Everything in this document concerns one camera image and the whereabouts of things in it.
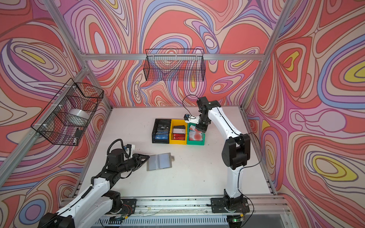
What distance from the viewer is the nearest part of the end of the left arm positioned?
690 millimetres

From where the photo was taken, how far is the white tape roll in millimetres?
714

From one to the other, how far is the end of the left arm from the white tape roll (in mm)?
296
